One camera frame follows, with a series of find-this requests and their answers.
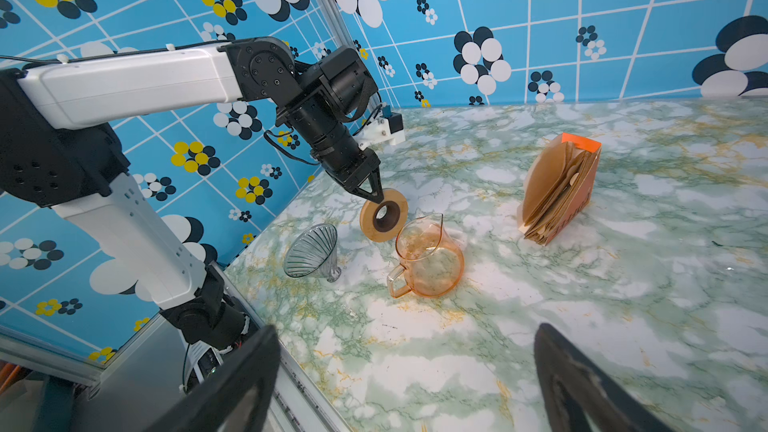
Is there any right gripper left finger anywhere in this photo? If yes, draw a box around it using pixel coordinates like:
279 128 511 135
148 325 280 432

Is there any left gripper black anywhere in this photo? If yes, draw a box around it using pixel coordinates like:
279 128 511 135
287 101 384 204

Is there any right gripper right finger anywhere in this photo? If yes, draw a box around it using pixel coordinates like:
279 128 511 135
534 323 670 431

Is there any wooden ring dripper holder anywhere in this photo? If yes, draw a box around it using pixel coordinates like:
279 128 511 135
359 188 409 243

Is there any grey ribbed glass dripper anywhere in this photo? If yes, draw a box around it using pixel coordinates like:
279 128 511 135
283 223 342 283

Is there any orange glass coffee carafe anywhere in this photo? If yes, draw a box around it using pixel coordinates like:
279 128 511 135
387 214 465 299

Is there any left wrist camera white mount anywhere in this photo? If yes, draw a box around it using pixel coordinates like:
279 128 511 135
354 103 406 149

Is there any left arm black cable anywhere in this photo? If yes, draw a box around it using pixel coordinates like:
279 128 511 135
262 128 320 167

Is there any left aluminium corner post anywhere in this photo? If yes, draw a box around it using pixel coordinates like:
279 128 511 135
293 0 385 110

